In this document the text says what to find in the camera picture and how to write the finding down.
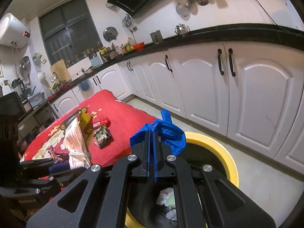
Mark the plastic storage container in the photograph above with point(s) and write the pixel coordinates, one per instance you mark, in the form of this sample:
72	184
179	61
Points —
35	99

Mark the metal teapot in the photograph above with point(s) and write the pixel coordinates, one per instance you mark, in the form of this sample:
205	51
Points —
181	30

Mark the red small bottle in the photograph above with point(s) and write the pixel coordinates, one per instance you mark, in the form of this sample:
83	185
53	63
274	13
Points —
104	122

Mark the dark kitchen window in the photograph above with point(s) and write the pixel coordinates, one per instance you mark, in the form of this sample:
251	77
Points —
68	30

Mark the red bowl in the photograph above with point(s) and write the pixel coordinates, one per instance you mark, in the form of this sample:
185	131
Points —
139	46

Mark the round pan lid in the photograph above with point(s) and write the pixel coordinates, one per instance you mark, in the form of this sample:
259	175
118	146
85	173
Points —
110	34

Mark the white water heater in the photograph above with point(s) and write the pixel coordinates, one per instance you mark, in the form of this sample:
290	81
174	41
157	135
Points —
11	29

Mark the yellow printed carton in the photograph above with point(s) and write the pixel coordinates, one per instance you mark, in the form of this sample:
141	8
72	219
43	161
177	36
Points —
86	124

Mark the black kitchen countertop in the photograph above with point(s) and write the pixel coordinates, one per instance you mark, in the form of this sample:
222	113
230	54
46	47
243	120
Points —
213	32

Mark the round metal strainer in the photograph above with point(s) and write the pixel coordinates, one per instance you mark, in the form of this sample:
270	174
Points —
182	10

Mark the small wall socket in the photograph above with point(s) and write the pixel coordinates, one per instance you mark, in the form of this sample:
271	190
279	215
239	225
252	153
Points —
134	28

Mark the red floral blanket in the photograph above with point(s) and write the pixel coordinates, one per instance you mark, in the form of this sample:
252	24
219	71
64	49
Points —
118	114

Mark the condiment rack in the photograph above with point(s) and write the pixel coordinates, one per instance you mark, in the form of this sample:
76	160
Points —
105	52

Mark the group of condiment bottles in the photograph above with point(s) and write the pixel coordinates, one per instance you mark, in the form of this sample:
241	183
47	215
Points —
127	47

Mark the wooden cutting board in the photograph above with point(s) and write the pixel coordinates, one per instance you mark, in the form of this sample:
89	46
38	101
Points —
60	71

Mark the dark green snack wrapper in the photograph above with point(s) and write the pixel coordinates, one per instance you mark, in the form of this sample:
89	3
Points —
103	139

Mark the black microwave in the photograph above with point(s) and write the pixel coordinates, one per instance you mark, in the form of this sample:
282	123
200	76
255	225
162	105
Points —
9	104

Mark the white printed plastic bag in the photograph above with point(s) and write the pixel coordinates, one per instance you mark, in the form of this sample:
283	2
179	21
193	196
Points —
73	140

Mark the black thermos jug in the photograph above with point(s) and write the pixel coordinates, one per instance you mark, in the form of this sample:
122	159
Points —
18	86

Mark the blue knife block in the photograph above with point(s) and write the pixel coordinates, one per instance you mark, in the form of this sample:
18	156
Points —
95	61

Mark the hanging kitchen gadgets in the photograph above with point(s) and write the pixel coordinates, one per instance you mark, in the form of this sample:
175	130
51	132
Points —
127	21

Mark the yellow rimmed black bin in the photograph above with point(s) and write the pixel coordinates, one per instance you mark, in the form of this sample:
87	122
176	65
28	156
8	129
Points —
223	156

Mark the storage shelf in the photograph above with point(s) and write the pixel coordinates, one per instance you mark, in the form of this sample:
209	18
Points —
35	123

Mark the blue plastic bag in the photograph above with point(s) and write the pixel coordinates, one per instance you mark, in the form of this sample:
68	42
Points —
171	133

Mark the metal faucet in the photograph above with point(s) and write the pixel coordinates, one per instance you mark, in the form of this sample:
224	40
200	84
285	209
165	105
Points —
54	77

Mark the blue hanging cloth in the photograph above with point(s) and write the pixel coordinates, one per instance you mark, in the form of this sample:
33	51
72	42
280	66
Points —
84	86

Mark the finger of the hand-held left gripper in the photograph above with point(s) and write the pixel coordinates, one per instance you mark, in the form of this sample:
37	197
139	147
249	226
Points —
59	168
35	163

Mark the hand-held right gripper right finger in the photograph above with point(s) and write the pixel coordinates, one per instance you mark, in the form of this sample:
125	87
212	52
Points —
155	152

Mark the white scoop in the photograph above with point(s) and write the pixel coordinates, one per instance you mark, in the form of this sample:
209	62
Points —
42	79

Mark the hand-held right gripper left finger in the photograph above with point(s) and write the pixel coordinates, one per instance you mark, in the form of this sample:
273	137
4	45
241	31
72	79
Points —
149	152

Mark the gold rimmed metal plate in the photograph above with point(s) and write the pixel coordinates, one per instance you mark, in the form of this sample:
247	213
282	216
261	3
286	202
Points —
68	121

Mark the metal mug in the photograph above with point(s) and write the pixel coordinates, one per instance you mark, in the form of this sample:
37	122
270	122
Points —
156	37

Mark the shiny dark snack wrapper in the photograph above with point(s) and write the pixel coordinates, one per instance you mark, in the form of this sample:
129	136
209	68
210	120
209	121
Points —
57	156

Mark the hanging sponge holder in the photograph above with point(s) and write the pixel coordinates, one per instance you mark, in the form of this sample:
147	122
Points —
40	58

